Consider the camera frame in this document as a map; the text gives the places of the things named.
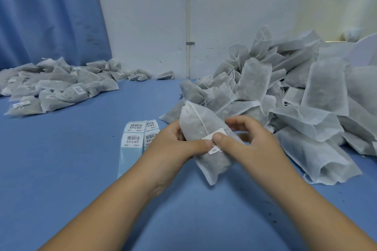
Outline person's left forearm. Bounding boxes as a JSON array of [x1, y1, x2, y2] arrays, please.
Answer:
[[38, 168, 178, 251]]

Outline blue-backed barcode label strip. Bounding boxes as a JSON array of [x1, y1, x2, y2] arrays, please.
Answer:
[[117, 120, 148, 179], [143, 119, 161, 152]]

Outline person's right forearm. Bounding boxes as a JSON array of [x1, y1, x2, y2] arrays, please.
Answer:
[[250, 154, 377, 251]]

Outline heap of unlabelled mesh bags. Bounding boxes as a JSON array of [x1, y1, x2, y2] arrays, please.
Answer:
[[159, 26, 377, 186]]

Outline white barcode sticker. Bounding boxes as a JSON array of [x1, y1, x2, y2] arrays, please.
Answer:
[[202, 128, 227, 155]]

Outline person's left hand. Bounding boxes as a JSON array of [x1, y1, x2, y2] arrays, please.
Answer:
[[141, 120, 213, 193]]

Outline person's right hand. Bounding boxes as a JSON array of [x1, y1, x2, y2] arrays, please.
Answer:
[[212, 115, 285, 184]]

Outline white drawstring mesh sachet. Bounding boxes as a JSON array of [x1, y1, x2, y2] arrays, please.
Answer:
[[179, 100, 245, 186]]

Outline white rounded board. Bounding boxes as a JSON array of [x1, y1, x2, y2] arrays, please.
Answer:
[[343, 33, 377, 67]]

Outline heap of labelled mesh bags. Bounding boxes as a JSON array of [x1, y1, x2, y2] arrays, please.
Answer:
[[0, 57, 175, 117]]

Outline blue curtain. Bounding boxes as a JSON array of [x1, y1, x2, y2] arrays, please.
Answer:
[[0, 0, 113, 69]]

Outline white wall pipe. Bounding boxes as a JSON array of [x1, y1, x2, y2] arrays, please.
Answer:
[[185, 0, 192, 79]]

